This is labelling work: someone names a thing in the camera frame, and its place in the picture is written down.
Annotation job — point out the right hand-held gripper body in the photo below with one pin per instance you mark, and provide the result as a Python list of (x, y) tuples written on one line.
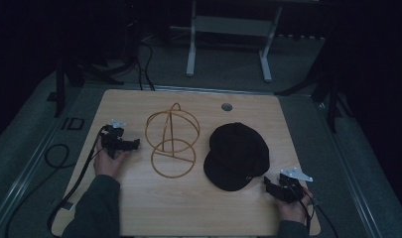
[(289, 191)]

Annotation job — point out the white metal table frame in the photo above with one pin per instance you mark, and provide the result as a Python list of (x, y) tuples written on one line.
[(233, 25)]

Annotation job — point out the person's left hand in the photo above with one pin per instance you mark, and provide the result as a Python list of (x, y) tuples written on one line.
[(106, 166)]

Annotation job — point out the black metal stand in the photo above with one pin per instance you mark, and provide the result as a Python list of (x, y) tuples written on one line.
[(331, 99), (59, 89)]

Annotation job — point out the person's right hand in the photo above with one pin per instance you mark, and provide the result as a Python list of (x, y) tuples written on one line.
[(294, 211)]

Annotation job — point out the black cap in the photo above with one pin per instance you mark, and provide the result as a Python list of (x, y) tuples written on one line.
[(236, 155)]

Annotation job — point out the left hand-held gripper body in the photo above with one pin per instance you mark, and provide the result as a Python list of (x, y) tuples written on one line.
[(111, 138)]

